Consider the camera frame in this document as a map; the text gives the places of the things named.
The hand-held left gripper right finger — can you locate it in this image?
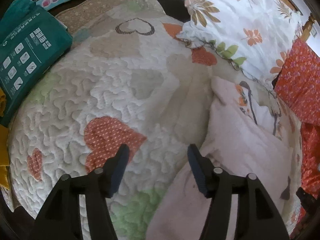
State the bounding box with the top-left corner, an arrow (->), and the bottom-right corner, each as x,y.
187,144 -> 290,240

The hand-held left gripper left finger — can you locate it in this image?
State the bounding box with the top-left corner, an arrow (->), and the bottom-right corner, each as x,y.
31,144 -> 130,240

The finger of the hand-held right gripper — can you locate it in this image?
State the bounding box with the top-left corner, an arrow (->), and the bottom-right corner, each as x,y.
296,187 -> 317,211

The red floral sheet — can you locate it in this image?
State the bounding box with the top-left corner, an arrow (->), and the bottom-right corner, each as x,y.
299,122 -> 320,198

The heart-patterned quilted blanket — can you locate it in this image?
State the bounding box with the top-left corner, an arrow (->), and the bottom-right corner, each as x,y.
5,0 -> 310,240

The red floral pillow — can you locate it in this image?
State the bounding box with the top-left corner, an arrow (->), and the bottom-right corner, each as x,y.
274,39 -> 320,125

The yellow cloth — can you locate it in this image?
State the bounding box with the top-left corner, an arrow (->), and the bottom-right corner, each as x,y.
0,90 -> 10,188

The green plastic package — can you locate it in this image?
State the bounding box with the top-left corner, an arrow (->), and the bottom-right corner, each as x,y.
0,0 -> 73,128

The white floral pillow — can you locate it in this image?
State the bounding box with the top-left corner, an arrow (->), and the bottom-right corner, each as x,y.
176,0 -> 309,90

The wooden bed frame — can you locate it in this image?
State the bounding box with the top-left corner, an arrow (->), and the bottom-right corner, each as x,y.
274,0 -> 316,43

